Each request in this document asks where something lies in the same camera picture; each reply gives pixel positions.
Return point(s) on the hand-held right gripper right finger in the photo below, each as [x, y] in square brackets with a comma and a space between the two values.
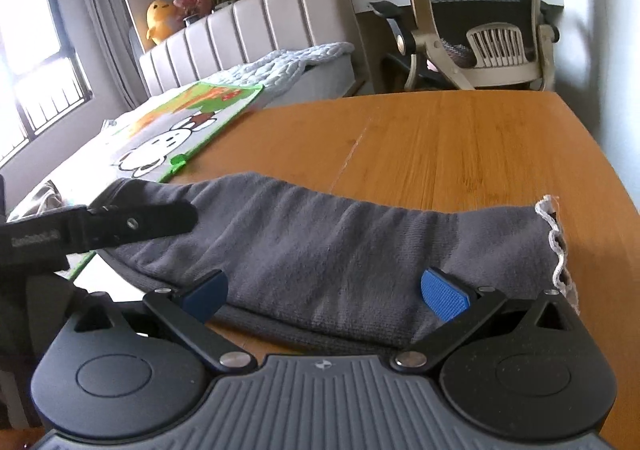
[445, 297]

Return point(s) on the yellow plush toy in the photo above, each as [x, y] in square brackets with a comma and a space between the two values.
[160, 17]

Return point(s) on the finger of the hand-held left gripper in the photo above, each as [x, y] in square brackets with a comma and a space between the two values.
[155, 222]

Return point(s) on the light blue knitted blanket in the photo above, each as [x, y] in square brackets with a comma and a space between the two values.
[280, 65]

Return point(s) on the pink flower pot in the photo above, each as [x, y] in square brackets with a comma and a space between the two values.
[192, 2]

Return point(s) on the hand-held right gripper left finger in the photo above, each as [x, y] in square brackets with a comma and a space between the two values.
[206, 296]

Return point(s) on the dark grey fleece garment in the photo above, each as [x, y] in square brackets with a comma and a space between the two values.
[325, 255]

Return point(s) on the crumpled brown cloth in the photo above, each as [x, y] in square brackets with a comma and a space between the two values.
[42, 197]

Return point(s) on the grey curtain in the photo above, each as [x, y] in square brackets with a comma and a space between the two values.
[100, 20]

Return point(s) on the window with dark frame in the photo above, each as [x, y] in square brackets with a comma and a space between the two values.
[30, 55]

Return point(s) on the printed blanket with green edge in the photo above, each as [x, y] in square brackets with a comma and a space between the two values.
[150, 150]

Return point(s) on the beige upholstered bed headboard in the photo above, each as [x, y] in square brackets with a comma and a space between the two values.
[280, 15]

